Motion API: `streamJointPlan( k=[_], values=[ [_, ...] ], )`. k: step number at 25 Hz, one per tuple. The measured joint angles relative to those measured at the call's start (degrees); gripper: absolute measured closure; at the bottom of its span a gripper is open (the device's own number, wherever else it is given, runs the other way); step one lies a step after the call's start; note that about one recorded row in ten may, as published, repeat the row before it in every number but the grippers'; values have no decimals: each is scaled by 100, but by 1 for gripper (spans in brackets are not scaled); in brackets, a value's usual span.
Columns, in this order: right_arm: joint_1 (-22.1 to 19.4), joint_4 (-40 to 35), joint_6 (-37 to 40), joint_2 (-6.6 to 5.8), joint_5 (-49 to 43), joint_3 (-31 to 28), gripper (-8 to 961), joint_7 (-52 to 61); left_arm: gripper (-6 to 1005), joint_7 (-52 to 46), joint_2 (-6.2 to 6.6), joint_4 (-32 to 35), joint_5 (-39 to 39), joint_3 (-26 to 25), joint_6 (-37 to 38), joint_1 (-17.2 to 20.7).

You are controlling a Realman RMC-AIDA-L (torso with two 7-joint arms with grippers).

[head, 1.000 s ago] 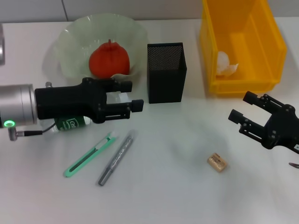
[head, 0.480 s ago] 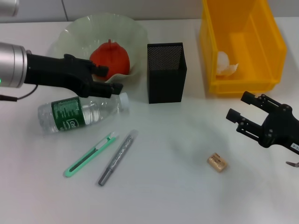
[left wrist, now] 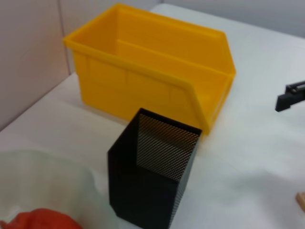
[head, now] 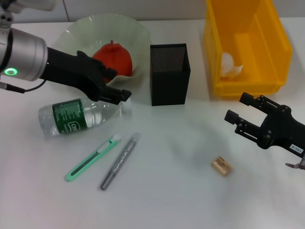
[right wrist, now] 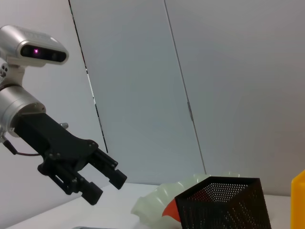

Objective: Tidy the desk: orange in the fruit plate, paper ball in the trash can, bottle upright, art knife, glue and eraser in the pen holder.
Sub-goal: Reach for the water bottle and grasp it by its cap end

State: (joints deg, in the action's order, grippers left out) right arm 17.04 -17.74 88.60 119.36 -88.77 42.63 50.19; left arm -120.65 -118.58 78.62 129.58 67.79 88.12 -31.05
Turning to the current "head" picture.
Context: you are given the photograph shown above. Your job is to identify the left gripper cable with plug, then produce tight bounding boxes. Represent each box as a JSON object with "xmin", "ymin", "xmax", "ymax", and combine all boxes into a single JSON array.
[{"xmin": 0, "ymin": 78, "xmax": 46, "ymax": 94}]

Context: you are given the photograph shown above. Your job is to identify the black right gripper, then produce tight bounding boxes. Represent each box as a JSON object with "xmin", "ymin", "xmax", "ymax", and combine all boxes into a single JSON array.
[{"xmin": 224, "ymin": 92, "xmax": 305, "ymax": 158}]

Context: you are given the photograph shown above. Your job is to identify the orange fruit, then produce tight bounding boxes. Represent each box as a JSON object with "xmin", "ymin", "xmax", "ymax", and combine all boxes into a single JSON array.
[{"xmin": 92, "ymin": 40, "xmax": 133, "ymax": 77}]

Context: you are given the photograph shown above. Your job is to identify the right gripper cable with plug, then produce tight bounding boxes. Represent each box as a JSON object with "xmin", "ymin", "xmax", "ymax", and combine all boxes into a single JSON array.
[{"xmin": 285, "ymin": 154, "xmax": 305, "ymax": 171}]

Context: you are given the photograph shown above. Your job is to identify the beige eraser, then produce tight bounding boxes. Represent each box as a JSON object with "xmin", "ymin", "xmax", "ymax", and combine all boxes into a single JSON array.
[{"xmin": 211, "ymin": 155, "xmax": 234, "ymax": 178}]

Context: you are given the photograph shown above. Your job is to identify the gripper cable with plug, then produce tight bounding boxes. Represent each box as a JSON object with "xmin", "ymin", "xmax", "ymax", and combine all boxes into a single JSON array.
[
  {"xmin": 0, "ymin": 78, "xmax": 46, "ymax": 94},
  {"xmin": 285, "ymin": 154, "xmax": 305, "ymax": 171}
]

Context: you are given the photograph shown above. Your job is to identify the black mesh pen holder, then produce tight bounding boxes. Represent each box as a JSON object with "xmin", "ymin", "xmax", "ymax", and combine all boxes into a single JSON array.
[{"xmin": 150, "ymin": 43, "xmax": 192, "ymax": 107}]

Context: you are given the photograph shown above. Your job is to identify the pale green glass fruit plate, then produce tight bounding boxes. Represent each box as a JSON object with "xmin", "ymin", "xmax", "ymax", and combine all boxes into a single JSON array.
[{"xmin": 55, "ymin": 14, "xmax": 152, "ymax": 88}]

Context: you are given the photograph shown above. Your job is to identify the clear water bottle green label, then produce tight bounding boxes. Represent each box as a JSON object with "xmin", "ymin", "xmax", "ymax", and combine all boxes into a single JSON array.
[{"xmin": 38, "ymin": 94, "xmax": 132, "ymax": 138}]

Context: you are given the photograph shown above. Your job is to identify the white paper ball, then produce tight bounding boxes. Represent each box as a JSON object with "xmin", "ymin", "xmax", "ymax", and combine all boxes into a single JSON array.
[{"xmin": 220, "ymin": 52, "xmax": 244, "ymax": 78}]

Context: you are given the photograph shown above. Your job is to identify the grey glitter pen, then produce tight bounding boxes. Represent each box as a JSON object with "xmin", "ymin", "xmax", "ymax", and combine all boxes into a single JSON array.
[{"xmin": 99, "ymin": 132, "xmax": 142, "ymax": 191}]

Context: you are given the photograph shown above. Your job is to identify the green utility knife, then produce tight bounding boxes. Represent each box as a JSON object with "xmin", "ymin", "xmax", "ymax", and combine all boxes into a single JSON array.
[{"xmin": 64, "ymin": 134, "xmax": 123, "ymax": 183}]

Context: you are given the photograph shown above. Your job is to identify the yellow plastic bin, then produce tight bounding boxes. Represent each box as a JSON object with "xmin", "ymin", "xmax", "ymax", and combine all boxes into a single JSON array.
[{"xmin": 203, "ymin": 0, "xmax": 294, "ymax": 99}]

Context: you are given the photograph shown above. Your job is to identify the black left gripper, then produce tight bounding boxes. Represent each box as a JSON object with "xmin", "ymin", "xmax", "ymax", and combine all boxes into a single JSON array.
[{"xmin": 43, "ymin": 46, "xmax": 132, "ymax": 105}]

